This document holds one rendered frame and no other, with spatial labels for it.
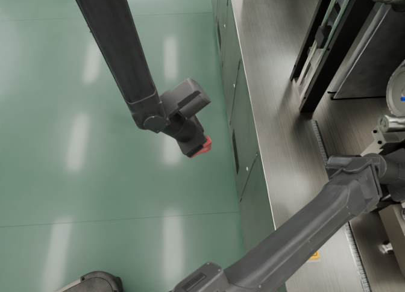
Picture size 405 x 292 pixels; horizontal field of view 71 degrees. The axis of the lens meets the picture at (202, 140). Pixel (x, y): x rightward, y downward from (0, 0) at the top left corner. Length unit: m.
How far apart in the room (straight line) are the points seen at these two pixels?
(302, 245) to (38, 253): 1.65
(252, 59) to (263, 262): 0.87
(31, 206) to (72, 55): 1.30
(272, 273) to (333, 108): 0.76
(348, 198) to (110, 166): 1.62
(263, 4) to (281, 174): 0.83
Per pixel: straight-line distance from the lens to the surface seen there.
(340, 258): 0.88
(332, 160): 0.71
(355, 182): 0.57
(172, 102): 0.56
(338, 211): 0.53
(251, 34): 1.28
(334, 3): 0.89
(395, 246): 0.85
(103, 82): 2.41
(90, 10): 0.38
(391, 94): 0.87
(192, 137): 0.66
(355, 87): 1.10
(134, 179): 1.89
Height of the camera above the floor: 1.69
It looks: 59 degrees down
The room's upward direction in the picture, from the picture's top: straight up
